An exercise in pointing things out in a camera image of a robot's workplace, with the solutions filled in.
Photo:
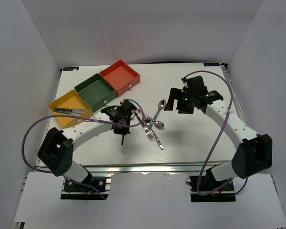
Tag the green tray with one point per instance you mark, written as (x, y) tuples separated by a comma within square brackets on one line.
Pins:
[(96, 92)]

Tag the green handled knife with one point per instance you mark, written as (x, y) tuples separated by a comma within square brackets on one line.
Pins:
[(69, 110)]

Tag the silver fork in pile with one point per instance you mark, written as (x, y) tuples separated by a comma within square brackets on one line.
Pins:
[(147, 132)]

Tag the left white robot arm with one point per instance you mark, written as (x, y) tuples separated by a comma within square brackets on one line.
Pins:
[(56, 151)]

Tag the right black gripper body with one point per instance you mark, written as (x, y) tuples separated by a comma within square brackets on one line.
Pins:
[(188, 107)]

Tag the aluminium table frame rail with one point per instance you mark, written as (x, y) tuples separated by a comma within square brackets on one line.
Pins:
[(146, 168)]

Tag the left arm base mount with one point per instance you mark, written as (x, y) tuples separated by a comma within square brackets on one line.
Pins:
[(72, 191)]

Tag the green handled spoon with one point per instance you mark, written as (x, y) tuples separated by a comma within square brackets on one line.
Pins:
[(161, 106)]

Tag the yellow tray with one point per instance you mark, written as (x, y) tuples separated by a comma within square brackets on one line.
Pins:
[(70, 104)]

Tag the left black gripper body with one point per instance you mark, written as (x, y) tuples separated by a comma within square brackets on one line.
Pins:
[(122, 130)]

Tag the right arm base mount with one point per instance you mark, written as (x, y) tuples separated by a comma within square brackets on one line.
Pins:
[(225, 194)]

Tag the red tray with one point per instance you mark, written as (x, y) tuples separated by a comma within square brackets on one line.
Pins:
[(121, 77)]

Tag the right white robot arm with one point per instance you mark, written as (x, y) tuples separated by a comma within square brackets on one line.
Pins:
[(254, 152)]

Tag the pink handled spoon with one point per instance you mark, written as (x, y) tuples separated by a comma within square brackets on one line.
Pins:
[(146, 117)]

